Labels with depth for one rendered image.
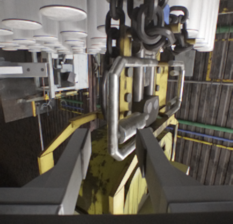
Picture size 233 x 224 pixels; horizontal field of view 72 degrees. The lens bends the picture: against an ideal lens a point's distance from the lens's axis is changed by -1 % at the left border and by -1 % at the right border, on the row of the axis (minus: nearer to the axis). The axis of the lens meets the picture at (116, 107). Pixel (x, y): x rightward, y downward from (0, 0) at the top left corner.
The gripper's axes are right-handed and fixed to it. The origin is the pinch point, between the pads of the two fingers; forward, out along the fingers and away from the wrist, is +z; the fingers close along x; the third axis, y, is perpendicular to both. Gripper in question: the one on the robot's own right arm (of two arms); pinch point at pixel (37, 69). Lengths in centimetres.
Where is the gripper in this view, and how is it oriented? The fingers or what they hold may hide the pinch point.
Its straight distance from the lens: 35.0
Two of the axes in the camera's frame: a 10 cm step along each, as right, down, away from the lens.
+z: 9.8, -0.4, 2.0
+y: 0.1, -9.7, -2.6
